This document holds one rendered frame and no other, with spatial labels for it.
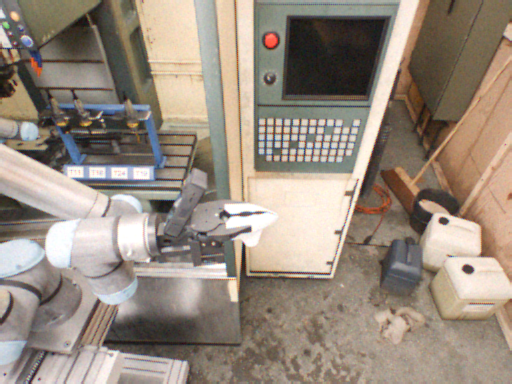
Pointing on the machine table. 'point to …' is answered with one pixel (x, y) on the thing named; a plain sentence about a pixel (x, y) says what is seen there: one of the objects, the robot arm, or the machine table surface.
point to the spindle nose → (9, 56)
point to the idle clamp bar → (99, 137)
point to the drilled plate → (35, 143)
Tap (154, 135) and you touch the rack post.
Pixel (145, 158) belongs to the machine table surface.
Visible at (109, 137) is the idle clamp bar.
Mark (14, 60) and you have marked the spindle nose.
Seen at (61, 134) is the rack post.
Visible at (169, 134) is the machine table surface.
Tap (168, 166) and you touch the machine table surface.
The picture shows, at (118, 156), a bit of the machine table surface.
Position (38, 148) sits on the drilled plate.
